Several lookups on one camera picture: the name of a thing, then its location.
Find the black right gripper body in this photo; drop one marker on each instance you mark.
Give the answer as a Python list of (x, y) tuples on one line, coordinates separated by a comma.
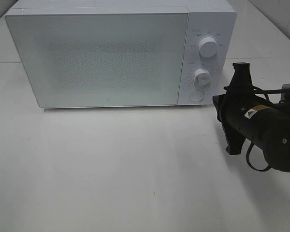
[(232, 111)]

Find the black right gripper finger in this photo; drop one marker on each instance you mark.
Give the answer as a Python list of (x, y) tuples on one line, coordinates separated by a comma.
[(241, 76)]

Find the round door release button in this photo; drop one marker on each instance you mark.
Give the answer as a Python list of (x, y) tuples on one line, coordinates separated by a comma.
[(196, 96)]

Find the white timer knob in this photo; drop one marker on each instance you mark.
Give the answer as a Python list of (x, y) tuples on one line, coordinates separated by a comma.
[(202, 77)]

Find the white microwave door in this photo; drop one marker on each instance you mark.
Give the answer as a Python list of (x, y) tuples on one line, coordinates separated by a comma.
[(75, 61)]

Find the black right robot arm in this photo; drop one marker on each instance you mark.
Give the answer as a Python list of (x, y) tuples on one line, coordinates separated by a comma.
[(272, 118)]

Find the white upper microwave knob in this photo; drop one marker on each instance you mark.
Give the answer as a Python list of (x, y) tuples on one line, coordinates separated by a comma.
[(208, 46)]

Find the white microwave oven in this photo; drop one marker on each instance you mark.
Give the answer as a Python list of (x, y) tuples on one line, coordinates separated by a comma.
[(205, 18)]

